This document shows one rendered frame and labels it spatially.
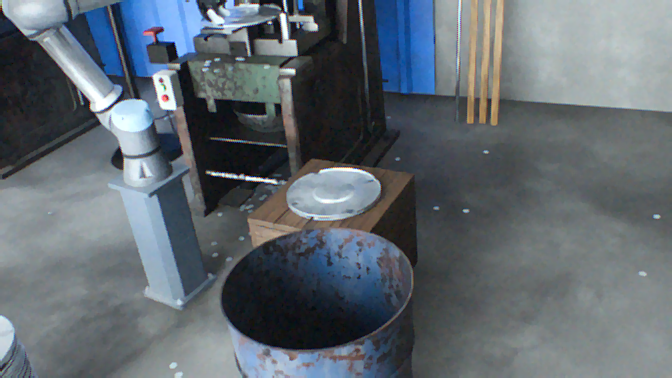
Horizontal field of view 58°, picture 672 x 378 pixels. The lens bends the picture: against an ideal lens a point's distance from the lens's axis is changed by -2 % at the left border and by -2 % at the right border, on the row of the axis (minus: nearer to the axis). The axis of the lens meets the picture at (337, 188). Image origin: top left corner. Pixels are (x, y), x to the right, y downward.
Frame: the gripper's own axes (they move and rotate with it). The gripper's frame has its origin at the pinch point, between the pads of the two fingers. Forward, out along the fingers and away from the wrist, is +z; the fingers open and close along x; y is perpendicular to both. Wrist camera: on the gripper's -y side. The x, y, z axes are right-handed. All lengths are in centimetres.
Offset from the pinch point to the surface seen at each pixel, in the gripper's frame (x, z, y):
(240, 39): 5.1, 11.4, 0.4
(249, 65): -2.9, 15.9, 6.9
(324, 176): -32, 33, 46
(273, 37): 10.9, 14.9, 10.1
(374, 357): -92, -1, 98
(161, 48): -5.6, 8.1, -28.7
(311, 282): -74, 18, 67
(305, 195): -43, 28, 46
